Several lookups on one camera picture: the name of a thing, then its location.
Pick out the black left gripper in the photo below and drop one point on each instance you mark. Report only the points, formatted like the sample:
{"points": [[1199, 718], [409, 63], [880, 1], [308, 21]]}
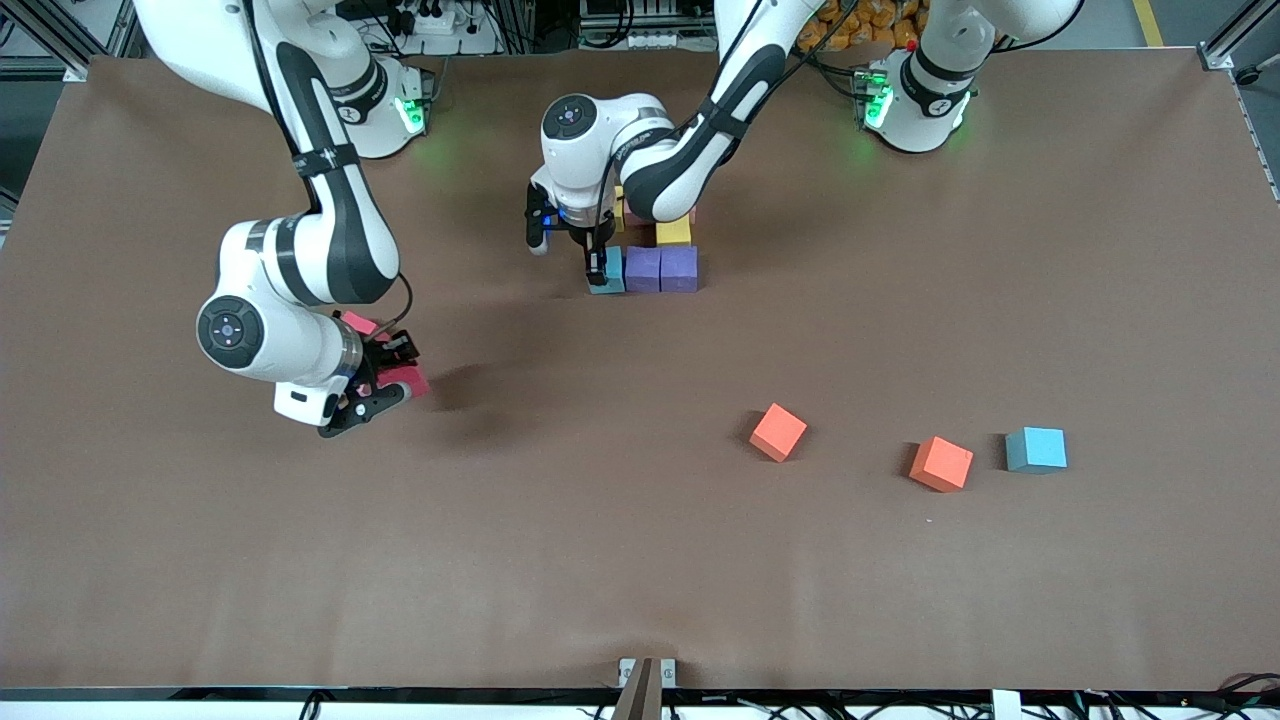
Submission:
{"points": [[581, 234]]}

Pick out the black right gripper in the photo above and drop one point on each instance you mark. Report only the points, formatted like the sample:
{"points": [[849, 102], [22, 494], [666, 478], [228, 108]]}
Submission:
{"points": [[379, 358]]}

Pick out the blue foam cube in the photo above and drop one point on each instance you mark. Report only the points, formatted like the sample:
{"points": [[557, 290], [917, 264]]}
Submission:
{"points": [[1036, 447], [612, 280]]}

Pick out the red foam cube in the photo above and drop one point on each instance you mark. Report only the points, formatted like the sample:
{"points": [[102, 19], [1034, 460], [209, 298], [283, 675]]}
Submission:
{"points": [[360, 322], [405, 380]]}

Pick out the purple foam cube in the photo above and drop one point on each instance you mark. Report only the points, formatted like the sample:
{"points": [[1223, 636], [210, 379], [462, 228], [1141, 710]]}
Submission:
{"points": [[643, 268], [679, 268]]}

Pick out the yellow foam cube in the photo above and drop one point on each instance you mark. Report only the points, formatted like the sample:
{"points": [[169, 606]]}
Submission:
{"points": [[673, 232], [619, 210]]}

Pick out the orange foam cube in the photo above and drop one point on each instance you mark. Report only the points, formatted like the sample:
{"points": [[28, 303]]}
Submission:
{"points": [[942, 462], [779, 430]]}

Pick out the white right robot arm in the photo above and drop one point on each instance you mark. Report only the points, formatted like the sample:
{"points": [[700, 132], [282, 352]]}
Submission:
{"points": [[290, 350]]}

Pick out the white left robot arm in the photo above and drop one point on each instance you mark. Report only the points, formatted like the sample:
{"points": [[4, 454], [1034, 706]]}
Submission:
{"points": [[590, 150]]}

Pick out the white power strip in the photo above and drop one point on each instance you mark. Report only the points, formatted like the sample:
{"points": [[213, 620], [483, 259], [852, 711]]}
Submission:
{"points": [[430, 20], [630, 40]]}

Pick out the brown table cover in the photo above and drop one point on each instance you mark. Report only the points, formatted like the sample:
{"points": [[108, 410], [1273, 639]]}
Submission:
{"points": [[640, 560]]}

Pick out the pile of orange items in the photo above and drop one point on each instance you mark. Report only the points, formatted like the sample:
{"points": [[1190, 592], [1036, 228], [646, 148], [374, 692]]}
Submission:
{"points": [[870, 25]]}

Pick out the aluminium frame profile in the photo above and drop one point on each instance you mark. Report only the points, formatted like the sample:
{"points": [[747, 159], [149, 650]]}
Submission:
{"points": [[125, 25], [1215, 58]]}

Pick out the front camera mount bracket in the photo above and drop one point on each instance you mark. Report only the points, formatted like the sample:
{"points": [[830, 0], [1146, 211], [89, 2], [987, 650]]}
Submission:
{"points": [[648, 690]]}

